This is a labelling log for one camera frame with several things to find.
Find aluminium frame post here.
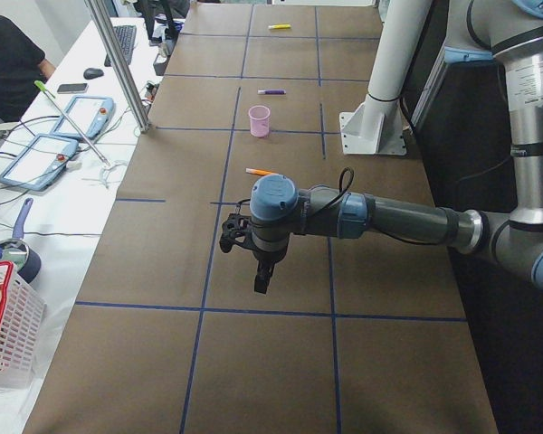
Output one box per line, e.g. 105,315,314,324
85,0,150,134

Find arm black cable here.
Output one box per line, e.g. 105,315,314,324
234,167,453,248

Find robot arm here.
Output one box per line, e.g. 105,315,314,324
240,1,543,293

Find black computer mouse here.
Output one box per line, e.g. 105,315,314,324
83,68,104,80

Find black keyboard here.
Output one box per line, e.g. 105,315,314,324
113,25,137,65

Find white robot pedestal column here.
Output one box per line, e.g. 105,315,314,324
339,1,449,156

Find blue teach pendant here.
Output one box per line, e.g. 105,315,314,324
51,95,115,140
0,134,79,191

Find person in black shirt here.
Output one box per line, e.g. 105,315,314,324
0,15,55,122

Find near blue teach pendant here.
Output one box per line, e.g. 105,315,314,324
0,134,79,191

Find smartphone on side table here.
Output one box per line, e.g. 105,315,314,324
57,82,88,94

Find far blue teach pendant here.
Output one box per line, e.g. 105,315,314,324
51,95,115,140

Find green handled reach stick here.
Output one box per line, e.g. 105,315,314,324
33,80,113,170

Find blue saucepan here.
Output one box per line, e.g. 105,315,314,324
0,198,42,283

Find orange highlighter pen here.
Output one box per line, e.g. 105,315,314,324
245,167,278,176

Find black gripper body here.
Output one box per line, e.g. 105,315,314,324
252,248,286,270

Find pink mesh pen holder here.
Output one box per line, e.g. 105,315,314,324
248,105,271,137

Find purple highlighter pen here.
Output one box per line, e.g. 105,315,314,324
257,89,287,96

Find white red plastic basket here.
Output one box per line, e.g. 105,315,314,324
0,261,45,393

